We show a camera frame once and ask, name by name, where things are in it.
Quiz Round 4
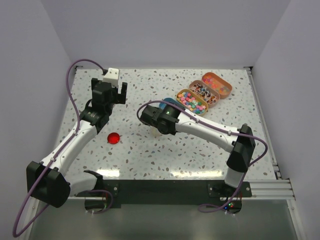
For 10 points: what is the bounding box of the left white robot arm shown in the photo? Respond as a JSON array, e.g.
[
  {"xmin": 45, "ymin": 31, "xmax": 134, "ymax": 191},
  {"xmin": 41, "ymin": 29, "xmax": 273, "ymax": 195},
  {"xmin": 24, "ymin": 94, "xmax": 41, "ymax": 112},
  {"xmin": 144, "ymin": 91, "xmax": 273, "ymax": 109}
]
[{"xmin": 26, "ymin": 78, "xmax": 128, "ymax": 208}]

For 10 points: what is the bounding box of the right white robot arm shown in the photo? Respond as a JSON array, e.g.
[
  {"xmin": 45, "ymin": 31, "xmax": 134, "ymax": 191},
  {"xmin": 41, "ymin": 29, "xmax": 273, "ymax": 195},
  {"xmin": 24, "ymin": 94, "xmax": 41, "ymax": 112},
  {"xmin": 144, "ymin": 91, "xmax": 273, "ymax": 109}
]
[{"xmin": 140, "ymin": 104, "xmax": 256, "ymax": 197}]

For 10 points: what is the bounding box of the clear glass jar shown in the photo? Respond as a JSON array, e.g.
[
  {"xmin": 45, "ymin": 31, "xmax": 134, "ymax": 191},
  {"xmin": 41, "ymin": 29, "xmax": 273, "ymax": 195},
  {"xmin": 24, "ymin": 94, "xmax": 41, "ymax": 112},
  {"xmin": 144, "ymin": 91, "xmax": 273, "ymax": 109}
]
[{"xmin": 149, "ymin": 126, "xmax": 162, "ymax": 138}]

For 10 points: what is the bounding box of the blue oval candy tray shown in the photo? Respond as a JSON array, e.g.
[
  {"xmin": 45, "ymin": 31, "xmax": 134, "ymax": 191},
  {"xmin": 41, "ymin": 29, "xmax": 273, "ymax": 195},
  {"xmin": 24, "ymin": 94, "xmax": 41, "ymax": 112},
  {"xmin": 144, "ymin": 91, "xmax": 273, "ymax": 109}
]
[{"xmin": 159, "ymin": 97, "xmax": 185, "ymax": 110}]

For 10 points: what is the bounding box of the red jar lid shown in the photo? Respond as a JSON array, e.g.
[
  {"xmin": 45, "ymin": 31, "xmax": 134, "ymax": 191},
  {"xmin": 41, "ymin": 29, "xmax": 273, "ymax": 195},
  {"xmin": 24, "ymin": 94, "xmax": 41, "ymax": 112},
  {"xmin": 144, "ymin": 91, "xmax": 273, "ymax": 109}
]
[{"xmin": 107, "ymin": 132, "xmax": 121, "ymax": 145}]

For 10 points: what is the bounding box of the yellow oval candy tray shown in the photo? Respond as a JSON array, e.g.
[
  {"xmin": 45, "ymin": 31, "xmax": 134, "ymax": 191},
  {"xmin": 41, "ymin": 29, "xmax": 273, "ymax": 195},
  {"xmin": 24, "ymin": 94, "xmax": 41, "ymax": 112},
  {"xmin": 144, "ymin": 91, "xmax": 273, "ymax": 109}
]
[{"xmin": 176, "ymin": 89, "xmax": 209, "ymax": 117}]

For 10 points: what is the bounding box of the pink oval lollipop tray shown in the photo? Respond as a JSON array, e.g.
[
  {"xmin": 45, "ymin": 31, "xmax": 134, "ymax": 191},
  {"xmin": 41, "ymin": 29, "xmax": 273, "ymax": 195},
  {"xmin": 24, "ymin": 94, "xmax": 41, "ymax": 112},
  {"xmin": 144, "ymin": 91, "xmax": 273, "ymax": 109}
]
[{"xmin": 189, "ymin": 80, "xmax": 221, "ymax": 108}]

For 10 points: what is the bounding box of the orange oval candy tray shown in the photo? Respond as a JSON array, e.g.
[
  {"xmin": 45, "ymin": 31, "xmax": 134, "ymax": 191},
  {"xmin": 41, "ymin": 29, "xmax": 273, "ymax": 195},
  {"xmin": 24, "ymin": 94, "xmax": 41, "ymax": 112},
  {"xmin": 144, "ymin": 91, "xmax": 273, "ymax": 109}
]
[{"xmin": 201, "ymin": 72, "xmax": 233, "ymax": 99}]

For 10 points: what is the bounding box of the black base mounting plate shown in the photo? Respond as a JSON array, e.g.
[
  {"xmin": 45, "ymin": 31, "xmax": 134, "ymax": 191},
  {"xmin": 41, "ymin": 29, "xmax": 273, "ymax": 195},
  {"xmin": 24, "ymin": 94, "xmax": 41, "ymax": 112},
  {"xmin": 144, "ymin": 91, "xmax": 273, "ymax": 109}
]
[{"xmin": 74, "ymin": 178, "xmax": 251, "ymax": 215}]

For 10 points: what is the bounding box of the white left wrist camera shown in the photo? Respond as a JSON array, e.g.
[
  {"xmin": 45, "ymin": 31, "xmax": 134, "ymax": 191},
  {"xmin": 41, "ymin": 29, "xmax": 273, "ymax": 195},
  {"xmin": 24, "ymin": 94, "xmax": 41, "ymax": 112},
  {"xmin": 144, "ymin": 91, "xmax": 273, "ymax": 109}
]
[{"xmin": 102, "ymin": 67, "xmax": 120, "ymax": 88}]

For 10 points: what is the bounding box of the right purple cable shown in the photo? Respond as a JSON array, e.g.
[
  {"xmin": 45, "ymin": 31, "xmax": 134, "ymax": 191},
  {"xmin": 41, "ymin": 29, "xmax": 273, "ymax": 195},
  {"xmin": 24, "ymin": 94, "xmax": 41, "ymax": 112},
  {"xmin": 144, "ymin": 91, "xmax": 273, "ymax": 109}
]
[{"xmin": 136, "ymin": 100, "xmax": 269, "ymax": 215}]

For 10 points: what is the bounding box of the aluminium frame rail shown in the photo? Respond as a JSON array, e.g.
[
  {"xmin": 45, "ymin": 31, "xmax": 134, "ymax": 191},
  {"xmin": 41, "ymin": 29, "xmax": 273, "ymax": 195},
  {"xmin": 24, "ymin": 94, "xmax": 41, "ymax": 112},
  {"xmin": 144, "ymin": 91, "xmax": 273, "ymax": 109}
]
[{"xmin": 22, "ymin": 171, "xmax": 296, "ymax": 240}]

